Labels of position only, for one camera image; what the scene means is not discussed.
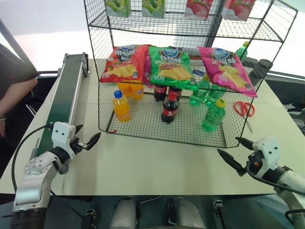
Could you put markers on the cola bottle red label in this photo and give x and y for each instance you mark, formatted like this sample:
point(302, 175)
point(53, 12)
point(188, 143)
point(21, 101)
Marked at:
point(159, 93)
point(176, 93)
point(169, 109)

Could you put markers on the person in dark clothes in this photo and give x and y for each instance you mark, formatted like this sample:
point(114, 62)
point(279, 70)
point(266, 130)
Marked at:
point(14, 64)

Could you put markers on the bare person hand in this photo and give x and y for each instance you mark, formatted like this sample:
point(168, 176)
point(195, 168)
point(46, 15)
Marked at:
point(2, 127)

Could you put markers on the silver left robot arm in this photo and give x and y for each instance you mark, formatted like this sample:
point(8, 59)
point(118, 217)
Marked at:
point(35, 167)

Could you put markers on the orange soda bottle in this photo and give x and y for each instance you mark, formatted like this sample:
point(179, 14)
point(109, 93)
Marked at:
point(137, 90)
point(122, 109)
point(125, 89)

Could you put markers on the black table bracket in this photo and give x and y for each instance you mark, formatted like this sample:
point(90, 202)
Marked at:
point(217, 203)
point(89, 212)

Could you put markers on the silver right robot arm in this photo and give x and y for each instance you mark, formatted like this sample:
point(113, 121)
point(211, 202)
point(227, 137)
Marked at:
point(289, 181)

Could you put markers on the green conveyor belt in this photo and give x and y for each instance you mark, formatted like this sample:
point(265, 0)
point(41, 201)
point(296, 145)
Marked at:
point(62, 95)

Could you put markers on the red strawberry drink carton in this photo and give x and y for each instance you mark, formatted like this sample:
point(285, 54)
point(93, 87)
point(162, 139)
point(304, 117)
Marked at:
point(197, 9)

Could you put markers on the green apple drink carton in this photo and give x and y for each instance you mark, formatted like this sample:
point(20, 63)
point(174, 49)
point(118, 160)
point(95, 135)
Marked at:
point(153, 8)

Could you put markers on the magenta chips bag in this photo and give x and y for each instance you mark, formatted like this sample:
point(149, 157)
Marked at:
point(147, 69)

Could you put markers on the red chips bag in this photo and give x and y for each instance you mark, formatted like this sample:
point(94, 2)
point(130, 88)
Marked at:
point(124, 64)

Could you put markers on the black cylindrical container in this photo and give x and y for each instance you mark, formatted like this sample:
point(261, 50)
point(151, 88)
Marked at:
point(249, 62)
point(265, 65)

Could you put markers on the pink chips bag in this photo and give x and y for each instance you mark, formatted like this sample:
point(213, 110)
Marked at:
point(226, 69)

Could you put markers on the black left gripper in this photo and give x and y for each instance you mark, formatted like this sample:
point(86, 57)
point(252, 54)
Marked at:
point(75, 145)

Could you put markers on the green chips bag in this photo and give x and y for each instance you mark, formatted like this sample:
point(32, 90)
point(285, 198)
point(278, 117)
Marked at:
point(171, 66)

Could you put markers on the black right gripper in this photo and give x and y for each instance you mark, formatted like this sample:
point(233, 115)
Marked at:
point(254, 164)

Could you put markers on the small blue snack packet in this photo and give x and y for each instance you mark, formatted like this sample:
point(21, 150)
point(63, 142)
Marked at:
point(197, 72)

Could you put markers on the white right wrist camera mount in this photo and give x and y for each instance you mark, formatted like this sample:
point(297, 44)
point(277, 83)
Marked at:
point(268, 152)

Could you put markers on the bare person forearm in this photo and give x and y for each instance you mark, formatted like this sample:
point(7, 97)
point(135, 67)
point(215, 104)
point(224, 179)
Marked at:
point(16, 93)

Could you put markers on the hanging red snack packets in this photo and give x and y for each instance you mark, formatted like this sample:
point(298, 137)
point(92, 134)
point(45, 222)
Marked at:
point(238, 9)

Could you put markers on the green soda bottle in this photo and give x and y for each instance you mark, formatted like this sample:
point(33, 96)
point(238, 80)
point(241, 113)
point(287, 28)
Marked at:
point(199, 93)
point(212, 119)
point(214, 95)
point(241, 51)

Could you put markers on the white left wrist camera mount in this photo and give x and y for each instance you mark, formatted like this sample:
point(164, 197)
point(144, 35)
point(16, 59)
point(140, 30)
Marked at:
point(60, 133)

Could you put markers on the black printed mat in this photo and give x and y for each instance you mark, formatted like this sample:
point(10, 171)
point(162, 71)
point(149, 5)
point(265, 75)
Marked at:
point(286, 95)

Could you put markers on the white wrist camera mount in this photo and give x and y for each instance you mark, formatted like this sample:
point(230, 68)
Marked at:
point(268, 152)
point(60, 133)

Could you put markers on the grey rounded shape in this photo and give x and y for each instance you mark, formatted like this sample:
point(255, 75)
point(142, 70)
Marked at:
point(189, 213)
point(124, 212)

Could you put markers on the hanging green snack packets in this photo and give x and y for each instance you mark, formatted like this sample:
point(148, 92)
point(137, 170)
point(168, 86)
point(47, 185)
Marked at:
point(118, 7)

